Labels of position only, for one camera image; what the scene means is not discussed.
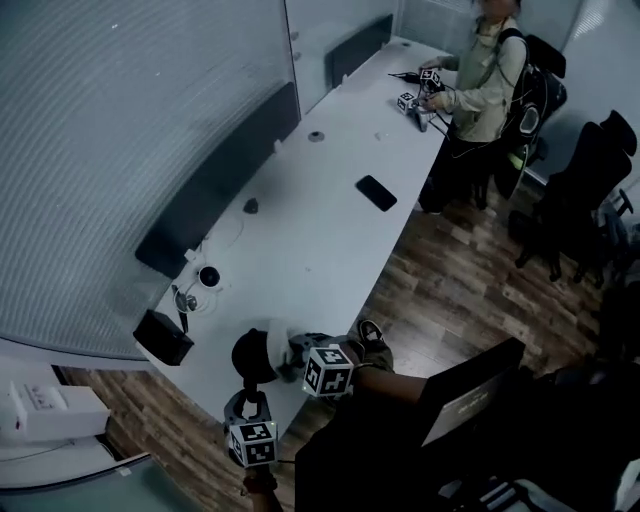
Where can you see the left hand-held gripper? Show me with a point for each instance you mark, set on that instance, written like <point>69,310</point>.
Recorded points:
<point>255,445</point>

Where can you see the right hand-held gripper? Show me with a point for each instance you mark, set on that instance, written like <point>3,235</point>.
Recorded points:
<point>327,372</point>

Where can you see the black kettle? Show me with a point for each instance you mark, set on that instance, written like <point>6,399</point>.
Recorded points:
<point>250,355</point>

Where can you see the white cloth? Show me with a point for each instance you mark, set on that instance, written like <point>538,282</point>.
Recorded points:
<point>280,345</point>

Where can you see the person's right forearm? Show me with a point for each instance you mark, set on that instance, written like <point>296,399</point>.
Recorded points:
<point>390,386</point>

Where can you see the person's left forearm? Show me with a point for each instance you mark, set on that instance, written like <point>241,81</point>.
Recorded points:
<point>260,500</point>

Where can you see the person's khaki trouser leg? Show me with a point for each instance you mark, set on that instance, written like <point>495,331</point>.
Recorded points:
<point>372,356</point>

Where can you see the person's shoe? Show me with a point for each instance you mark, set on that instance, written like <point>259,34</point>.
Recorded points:
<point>372,331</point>

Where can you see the person's black shirt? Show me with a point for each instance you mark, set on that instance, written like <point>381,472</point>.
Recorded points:
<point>375,465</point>

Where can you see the black pen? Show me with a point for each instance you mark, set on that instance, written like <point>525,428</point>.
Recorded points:
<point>182,320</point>

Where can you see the dark desk organizer box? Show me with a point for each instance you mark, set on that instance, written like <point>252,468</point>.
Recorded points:
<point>162,337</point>

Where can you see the white plug adapter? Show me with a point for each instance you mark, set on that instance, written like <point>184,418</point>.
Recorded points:
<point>193,255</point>

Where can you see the small black dome device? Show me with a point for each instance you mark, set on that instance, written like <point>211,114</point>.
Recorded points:
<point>251,206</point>

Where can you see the black smartphone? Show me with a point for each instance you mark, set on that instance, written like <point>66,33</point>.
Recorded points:
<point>376,193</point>

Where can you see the frosted glass door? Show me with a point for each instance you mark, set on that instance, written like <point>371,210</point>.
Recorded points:
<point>75,490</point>

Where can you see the white water dispenser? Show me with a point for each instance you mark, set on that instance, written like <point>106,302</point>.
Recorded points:
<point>55,410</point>

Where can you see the long dark desk partition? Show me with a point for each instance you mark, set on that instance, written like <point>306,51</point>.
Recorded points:
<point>225,185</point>

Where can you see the black office chair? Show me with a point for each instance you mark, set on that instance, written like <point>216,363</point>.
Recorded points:
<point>620,235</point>
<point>585,200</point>

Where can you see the short dark desk partition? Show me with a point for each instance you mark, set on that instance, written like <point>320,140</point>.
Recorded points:
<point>357,47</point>

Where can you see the white round camera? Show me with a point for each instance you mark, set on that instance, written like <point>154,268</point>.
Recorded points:
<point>210,276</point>

